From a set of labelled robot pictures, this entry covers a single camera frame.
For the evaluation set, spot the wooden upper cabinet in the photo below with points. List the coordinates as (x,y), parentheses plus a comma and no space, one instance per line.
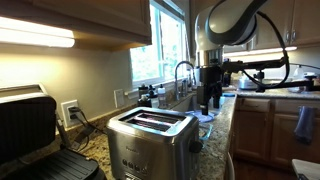
(100,20)

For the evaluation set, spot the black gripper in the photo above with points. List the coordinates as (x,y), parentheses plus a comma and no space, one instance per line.
(208,83)

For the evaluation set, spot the black bar-shaped camera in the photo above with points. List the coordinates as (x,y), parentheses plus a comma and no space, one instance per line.
(263,64)

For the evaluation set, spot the blue hanging towel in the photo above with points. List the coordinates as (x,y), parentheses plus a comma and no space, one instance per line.
(305,125)

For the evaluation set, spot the stainless steel two-slot toaster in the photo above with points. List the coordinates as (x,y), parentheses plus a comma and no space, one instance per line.
(150,146)

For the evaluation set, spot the under-cabinet light strip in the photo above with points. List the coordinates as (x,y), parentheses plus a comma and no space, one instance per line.
(33,35)

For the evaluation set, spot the white wall switch plate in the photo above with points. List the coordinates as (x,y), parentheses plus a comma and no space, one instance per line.
(119,98)

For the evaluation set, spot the long under-cabinet light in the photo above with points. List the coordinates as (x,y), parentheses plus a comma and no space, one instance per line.
(266,51)

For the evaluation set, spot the white countertop pot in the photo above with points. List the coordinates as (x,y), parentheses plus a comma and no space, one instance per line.
(246,84)

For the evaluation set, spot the chrome arched faucet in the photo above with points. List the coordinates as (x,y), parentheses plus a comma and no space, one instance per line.
(176,80)

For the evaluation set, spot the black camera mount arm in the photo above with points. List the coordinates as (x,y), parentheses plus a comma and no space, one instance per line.
(293,84)

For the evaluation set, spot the rectangular glass bowl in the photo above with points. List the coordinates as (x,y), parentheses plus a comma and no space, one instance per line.
(200,116)

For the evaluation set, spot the steel kitchen sink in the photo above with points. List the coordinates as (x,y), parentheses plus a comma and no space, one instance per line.
(186,105)

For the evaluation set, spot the clear bottle with white cap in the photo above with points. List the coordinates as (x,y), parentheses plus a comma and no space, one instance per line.
(162,96)

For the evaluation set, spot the wooden base cabinets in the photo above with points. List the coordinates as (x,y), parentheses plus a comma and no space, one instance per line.
(253,133)

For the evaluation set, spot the wooden wall cabinet row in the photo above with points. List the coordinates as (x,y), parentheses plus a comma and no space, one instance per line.
(305,23)

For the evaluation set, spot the bright kitchen window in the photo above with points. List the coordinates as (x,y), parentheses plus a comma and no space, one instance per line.
(146,63)

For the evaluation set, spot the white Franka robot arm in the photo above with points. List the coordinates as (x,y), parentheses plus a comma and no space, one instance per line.
(233,20)

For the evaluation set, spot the white bottle with black cap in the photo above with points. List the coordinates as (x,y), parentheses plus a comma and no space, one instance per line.
(154,100)

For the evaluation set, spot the white wall outlet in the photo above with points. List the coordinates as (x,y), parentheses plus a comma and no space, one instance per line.
(65,116)

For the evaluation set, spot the black container on sill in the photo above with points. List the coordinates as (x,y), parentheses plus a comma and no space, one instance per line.
(143,89)

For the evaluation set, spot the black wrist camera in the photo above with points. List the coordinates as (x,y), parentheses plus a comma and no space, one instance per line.
(230,66)

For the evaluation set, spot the black panini grill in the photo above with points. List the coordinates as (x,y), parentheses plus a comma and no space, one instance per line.
(26,126)

